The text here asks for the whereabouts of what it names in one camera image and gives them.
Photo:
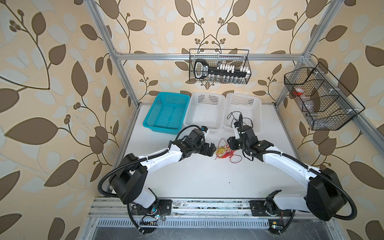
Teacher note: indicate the teal plastic basket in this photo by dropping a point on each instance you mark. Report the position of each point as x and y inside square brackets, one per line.
[167, 113]

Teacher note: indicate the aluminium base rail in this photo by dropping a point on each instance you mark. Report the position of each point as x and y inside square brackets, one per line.
[194, 213]

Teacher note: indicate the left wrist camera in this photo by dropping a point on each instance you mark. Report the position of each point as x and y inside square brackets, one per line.
[204, 129]

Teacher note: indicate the side black wire basket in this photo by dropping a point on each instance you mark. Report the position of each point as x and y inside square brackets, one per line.
[327, 104]

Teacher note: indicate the right white plastic basket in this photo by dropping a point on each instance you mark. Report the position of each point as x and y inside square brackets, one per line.
[250, 108]

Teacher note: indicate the red capped item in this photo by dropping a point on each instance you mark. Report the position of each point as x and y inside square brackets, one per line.
[298, 92]

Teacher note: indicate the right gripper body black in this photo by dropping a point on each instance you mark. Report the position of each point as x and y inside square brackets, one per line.
[236, 144]

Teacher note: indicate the middle white plastic basket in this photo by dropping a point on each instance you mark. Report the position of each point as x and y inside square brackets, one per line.
[206, 109]

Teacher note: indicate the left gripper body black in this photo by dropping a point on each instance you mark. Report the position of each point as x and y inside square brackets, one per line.
[204, 149]

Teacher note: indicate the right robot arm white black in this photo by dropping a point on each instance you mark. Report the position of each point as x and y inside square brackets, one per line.
[323, 196]

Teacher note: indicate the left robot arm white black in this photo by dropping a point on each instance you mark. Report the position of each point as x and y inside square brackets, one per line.
[127, 181]

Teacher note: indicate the white plastic basket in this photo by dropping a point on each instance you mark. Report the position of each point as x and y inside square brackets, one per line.
[250, 108]
[206, 109]

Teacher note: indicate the black tool with vials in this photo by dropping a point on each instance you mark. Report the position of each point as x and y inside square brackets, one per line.
[203, 69]

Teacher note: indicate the aluminium frame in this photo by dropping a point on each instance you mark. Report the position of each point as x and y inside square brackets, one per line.
[301, 59]

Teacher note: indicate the back black wire basket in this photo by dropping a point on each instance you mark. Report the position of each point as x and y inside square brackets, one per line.
[224, 56]

